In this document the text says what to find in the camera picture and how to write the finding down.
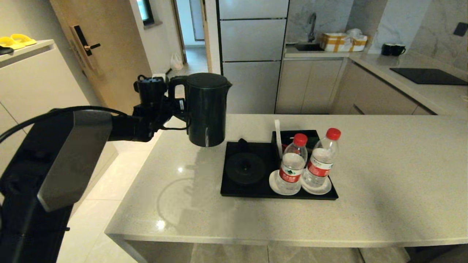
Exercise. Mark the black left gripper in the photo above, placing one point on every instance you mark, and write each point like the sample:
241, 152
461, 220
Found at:
172, 109

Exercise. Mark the black electric kettle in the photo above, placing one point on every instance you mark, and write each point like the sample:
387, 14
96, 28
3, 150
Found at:
206, 109

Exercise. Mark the red cap water bottle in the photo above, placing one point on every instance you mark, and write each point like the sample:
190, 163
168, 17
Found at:
321, 160
291, 164

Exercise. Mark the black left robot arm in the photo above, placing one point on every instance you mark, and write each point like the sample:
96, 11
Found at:
73, 153

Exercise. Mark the black power plug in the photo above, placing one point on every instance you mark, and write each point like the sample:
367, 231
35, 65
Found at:
242, 142

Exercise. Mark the black round kettle base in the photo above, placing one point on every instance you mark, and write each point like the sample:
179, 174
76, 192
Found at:
245, 168

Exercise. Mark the red snack packet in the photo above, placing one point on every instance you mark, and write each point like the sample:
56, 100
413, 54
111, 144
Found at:
286, 148

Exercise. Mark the black box with sachets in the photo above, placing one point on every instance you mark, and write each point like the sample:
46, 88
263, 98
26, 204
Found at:
310, 134

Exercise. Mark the white plastic bag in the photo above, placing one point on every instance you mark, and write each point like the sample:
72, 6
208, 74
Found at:
177, 62

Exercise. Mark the wooden room door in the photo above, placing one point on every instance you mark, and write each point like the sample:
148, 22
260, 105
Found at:
117, 54

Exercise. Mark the narrow wooden door panel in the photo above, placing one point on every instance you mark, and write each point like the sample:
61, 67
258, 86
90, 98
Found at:
206, 36

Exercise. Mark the dark window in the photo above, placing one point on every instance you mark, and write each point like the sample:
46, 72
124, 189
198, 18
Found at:
146, 12

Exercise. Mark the silver refrigerator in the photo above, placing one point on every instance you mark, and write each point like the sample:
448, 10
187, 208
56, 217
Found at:
252, 44

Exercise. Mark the black rectangular serving tray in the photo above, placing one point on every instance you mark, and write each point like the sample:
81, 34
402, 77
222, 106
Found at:
256, 190

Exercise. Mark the white round saucer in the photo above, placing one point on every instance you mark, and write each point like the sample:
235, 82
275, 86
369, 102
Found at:
272, 183
326, 189

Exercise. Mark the beige kitchen base cabinets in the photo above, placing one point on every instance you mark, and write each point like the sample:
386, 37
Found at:
310, 87

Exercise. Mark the beige tall cabinet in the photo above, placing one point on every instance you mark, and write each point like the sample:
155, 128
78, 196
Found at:
33, 80

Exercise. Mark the dark kitchen sink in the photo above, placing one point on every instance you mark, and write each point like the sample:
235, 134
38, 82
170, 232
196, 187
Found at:
309, 47

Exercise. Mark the chrome kitchen faucet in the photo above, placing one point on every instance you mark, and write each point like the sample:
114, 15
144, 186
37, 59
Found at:
312, 27

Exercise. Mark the yellow slipper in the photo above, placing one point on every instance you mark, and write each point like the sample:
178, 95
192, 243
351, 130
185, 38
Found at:
10, 43
24, 39

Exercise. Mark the yellow white box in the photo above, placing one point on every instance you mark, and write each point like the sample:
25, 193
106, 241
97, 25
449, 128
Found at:
337, 43

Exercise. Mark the black item on cabinet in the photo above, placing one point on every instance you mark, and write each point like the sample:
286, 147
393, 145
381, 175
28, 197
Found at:
5, 50

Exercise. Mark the white crumpled bag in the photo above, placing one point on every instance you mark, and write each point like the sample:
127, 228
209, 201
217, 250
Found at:
355, 33

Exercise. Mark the black mug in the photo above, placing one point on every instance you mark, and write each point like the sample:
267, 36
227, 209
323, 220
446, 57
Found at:
387, 50
397, 50

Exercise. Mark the black induction cooktop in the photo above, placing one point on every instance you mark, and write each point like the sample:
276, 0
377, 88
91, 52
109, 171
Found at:
428, 76

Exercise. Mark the black wall socket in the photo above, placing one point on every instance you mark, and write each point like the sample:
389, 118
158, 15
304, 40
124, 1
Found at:
460, 29

